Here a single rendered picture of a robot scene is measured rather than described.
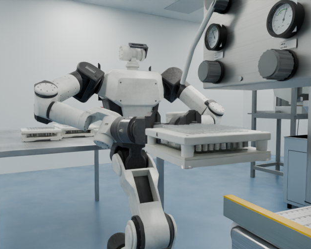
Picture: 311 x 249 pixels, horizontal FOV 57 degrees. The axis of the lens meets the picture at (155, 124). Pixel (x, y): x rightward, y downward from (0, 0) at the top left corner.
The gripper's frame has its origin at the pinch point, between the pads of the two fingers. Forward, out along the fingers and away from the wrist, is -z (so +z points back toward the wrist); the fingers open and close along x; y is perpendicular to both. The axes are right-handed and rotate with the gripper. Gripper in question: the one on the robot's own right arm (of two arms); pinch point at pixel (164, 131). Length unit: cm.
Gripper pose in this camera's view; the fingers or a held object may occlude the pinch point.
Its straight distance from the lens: 86.7
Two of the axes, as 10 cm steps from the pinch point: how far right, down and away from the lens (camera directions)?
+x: 0.1, 10.0, 0.4
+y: -5.7, 0.4, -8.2
